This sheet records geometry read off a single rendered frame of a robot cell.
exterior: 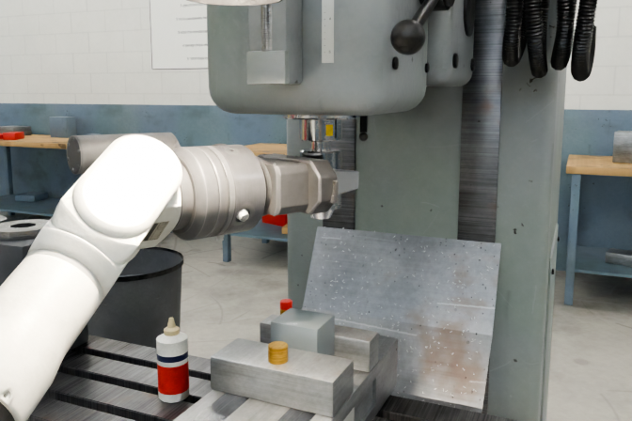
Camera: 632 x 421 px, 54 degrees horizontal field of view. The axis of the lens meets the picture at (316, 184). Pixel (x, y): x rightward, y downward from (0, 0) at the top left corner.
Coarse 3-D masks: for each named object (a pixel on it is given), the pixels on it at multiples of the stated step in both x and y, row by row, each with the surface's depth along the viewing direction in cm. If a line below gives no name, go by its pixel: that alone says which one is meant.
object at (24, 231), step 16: (0, 224) 94; (16, 224) 94; (32, 224) 95; (0, 240) 89; (16, 240) 89; (32, 240) 90; (0, 256) 88; (16, 256) 87; (0, 272) 88; (80, 336) 98
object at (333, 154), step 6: (300, 150) 69; (306, 150) 68; (312, 150) 68; (318, 150) 68; (324, 150) 68; (330, 150) 68; (336, 150) 68; (300, 156) 68; (306, 156) 67; (312, 156) 67; (318, 156) 67; (324, 156) 67; (330, 156) 67; (336, 156) 67
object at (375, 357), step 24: (264, 336) 79; (336, 336) 74; (360, 336) 74; (384, 336) 84; (360, 360) 73; (384, 360) 78; (360, 384) 71; (384, 384) 79; (192, 408) 65; (216, 408) 65; (240, 408) 65; (264, 408) 65; (288, 408) 65; (360, 408) 72
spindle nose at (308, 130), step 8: (304, 120) 67; (312, 120) 66; (320, 120) 66; (328, 120) 66; (336, 120) 67; (304, 128) 67; (312, 128) 66; (320, 128) 66; (336, 128) 67; (304, 136) 67; (312, 136) 66; (320, 136) 66; (328, 136) 66; (336, 136) 67
